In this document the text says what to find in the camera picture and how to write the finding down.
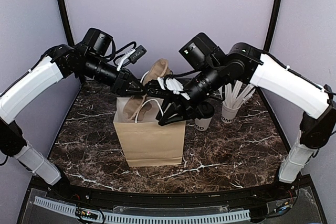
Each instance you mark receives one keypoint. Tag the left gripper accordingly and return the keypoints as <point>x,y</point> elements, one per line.
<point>122,84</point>

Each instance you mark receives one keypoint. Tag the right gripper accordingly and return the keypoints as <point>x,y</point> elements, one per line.
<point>180,105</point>

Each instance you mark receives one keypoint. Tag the brown pulp cup carrier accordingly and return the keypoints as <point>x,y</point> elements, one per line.
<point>134,106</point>

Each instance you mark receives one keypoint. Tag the black plastic cup lid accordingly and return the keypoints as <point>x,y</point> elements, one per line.
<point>206,110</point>

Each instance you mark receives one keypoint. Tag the brown paper bag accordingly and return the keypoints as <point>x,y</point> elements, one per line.
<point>146,143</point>

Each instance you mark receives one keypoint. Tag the white paper coffee cup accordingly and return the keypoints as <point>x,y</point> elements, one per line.
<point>202,124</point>

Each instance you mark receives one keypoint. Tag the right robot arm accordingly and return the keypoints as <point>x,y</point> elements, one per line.
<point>258,68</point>

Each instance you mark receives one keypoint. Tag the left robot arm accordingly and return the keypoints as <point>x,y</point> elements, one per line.
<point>89,58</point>

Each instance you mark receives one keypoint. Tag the white cup holding straws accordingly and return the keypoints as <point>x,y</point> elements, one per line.
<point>228,114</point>

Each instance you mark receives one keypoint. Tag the wrapped straw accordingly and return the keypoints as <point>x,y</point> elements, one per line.
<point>248,96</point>
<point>243,94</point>
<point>229,100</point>
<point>235,92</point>

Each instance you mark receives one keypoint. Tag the small circuit board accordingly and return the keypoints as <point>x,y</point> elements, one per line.
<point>85,214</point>

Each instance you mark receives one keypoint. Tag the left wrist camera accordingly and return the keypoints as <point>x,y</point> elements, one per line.
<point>130,57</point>

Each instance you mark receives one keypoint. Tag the left black frame post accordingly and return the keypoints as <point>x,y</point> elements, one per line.
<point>65,22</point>

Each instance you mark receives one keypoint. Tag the black frame post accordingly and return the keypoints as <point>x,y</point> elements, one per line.
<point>65,22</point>
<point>272,23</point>

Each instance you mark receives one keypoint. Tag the white slotted cable duct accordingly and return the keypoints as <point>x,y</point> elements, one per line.
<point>68,209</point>

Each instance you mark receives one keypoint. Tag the black front rail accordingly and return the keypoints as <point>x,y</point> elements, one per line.
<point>254,197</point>

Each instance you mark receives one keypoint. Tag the right black frame post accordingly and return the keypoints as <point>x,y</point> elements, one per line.
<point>272,23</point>

